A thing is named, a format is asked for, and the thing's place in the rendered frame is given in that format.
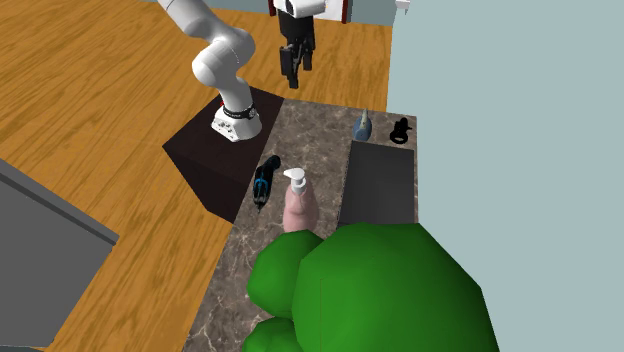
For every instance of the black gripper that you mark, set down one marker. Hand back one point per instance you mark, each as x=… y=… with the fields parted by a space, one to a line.
x=295 y=30

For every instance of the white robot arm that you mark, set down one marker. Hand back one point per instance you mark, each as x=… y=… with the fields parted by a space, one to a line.
x=222 y=61

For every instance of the blue grey pointed bottle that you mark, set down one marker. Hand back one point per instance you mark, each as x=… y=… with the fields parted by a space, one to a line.
x=362 y=129

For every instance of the black and blue hand tool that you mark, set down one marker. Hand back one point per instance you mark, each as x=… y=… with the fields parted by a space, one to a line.
x=263 y=183

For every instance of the dark robot stand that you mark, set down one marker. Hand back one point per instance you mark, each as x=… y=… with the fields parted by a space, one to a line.
x=214 y=161

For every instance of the dark grey sink basin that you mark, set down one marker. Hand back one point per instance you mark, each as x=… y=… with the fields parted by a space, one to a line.
x=380 y=185

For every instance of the pink soap dispenser bottle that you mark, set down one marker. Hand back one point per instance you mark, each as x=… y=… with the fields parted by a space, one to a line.
x=300 y=209

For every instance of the green leafy plant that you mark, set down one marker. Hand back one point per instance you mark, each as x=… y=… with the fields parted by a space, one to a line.
x=380 y=292

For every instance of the grey cabinet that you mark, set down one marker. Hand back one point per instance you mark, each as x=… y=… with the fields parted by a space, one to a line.
x=44 y=253

